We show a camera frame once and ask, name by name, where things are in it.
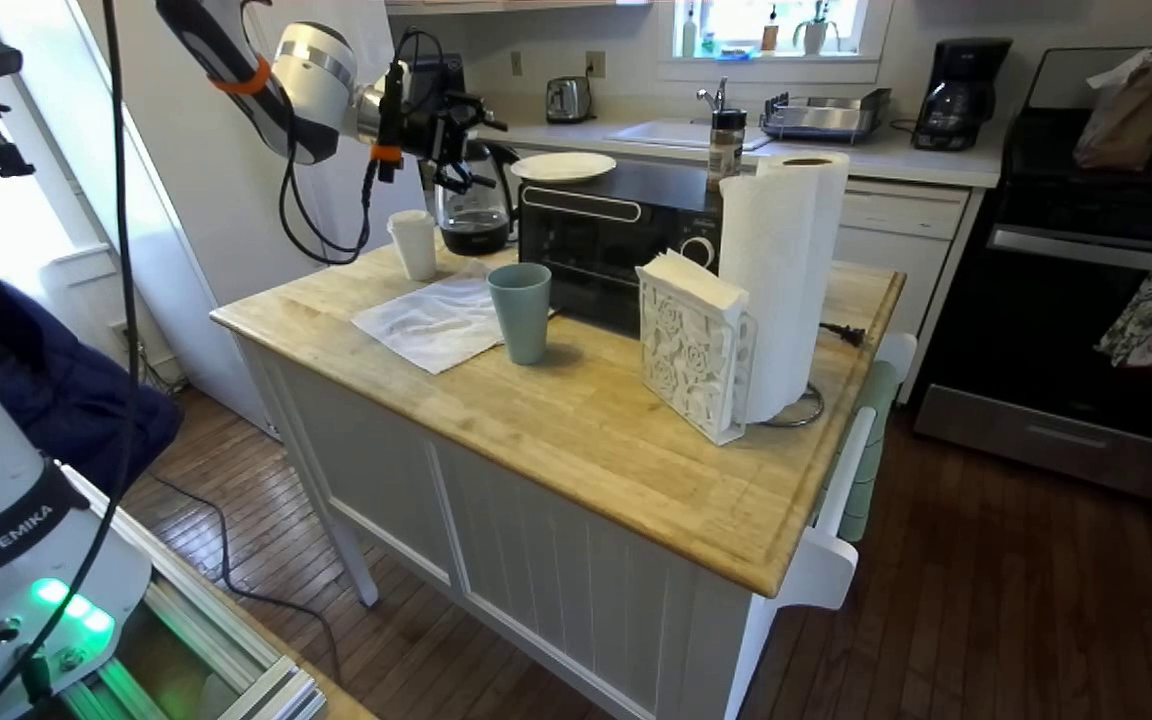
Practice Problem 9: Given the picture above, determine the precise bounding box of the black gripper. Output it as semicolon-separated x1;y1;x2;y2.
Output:
373;33;486;168

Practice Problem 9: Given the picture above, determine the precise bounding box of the white plate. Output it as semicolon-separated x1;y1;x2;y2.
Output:
514;154;618;184

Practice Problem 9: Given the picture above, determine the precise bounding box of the grey-green cup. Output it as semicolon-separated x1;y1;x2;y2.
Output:
489;263;551;366

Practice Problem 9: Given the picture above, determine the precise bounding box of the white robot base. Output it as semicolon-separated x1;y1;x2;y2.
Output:
0;406;151;720

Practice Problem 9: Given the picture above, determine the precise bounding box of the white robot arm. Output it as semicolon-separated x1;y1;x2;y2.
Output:
156;0;491;168

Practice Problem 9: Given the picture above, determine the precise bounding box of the white cup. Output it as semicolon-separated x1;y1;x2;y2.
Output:
390;207;435;286

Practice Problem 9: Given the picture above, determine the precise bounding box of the white paper towel sheet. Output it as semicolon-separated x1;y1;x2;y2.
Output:
351;278;500;376

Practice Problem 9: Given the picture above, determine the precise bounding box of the white paper towel roll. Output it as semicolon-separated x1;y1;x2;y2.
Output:
720;154;850;425

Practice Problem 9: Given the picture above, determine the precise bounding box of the silver toaster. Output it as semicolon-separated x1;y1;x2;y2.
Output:
546;77;598;123

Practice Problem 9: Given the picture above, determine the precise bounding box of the black toaster oven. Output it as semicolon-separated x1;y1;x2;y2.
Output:
514;160;720;338

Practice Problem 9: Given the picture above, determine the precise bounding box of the pepper grinder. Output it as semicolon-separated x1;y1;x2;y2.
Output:
709;112;749;177

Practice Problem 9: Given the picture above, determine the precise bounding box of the white embossed napkin holder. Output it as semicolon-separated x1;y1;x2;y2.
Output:
640;253;749;445

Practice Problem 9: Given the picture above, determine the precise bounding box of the grey kitchen island cabinet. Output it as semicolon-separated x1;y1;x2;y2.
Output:
217;247;906;720

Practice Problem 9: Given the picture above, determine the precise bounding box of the dish drying rack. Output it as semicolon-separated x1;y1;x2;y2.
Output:
760;90;890;144

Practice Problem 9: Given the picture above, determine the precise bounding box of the dark blue cloth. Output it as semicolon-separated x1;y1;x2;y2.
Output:
0;280;179;493

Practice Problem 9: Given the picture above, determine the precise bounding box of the black coffee maker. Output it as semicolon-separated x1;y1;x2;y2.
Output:
913;37;1008;154

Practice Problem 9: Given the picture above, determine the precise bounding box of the black kitchen stove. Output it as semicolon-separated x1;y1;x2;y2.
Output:
917;49;1152;499

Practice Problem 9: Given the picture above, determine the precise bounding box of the brown paper bag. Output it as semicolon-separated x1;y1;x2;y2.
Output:
1071;49;1152;172

